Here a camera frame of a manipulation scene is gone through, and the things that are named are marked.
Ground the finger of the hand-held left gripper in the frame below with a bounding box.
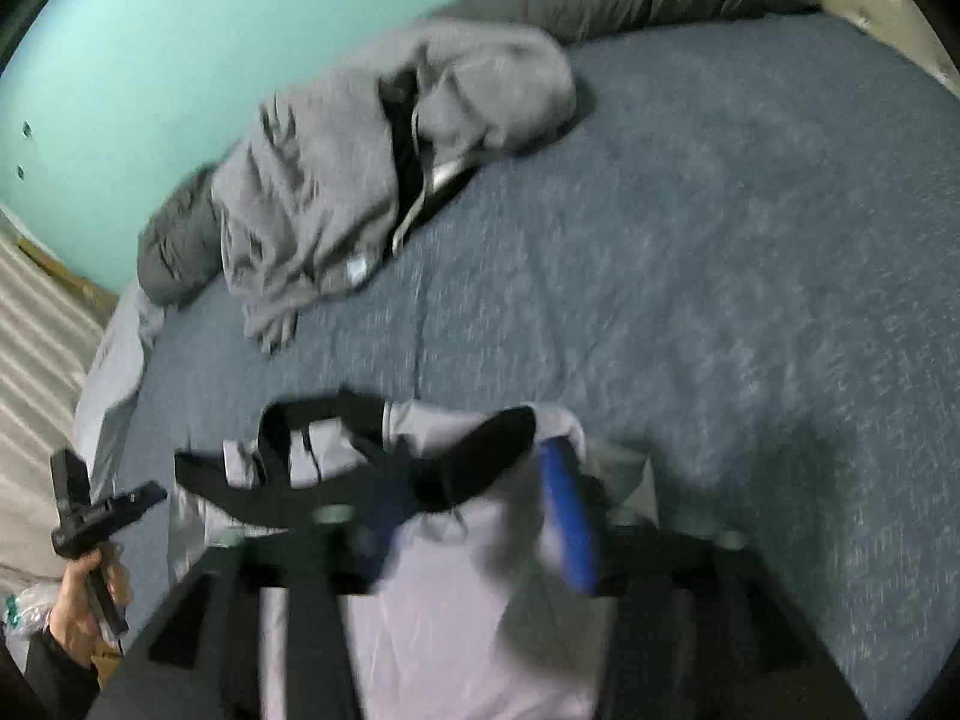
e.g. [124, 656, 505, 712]
[111, 480, 170, 535]

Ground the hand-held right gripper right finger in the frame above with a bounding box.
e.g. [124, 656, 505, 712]
[540, 435, 867, 720]

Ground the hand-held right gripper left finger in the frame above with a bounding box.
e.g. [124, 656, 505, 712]
[86, 465, 421, 720]

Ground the lavender jacket with black trim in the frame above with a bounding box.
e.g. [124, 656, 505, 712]
[169, 386, 661, 720]

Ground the person's left forearm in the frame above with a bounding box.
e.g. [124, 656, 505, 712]
[0, 624, 102, 720]

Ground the person's left hand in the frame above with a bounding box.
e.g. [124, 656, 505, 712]
[49, 547, 134, 670]

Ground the light blue bed sheet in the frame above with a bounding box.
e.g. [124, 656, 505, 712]
[73, 281, 166, 511]

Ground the clear plastic bag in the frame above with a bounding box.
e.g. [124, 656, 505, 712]
[0, 583, 62, 637]

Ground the blue bed cover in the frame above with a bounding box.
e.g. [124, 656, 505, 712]
[90, 11, 960, 720]

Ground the grey hooded jacket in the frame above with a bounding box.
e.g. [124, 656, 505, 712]
[210, 19, 578, 357]

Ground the cream tufted headboard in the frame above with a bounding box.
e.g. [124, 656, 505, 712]
[780, 0, 960, 98]

